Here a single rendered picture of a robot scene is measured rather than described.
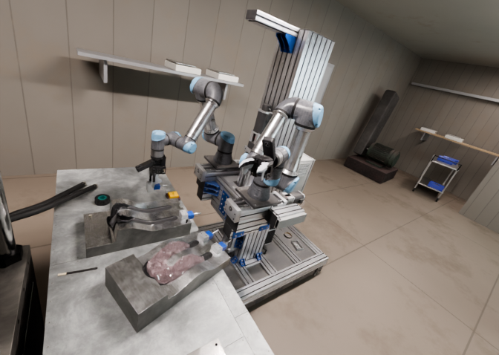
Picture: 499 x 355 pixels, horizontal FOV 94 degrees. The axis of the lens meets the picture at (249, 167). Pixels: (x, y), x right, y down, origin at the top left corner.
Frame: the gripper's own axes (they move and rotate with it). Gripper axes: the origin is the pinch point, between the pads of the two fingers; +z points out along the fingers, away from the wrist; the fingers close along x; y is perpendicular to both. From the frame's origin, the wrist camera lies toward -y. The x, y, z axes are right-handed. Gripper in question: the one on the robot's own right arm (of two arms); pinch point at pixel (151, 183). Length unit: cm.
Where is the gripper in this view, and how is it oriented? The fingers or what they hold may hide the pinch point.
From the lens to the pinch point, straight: 160.9
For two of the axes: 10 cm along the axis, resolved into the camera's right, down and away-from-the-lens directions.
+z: -2.4, 8.8, 4.0
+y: 8.0, -0.5, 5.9
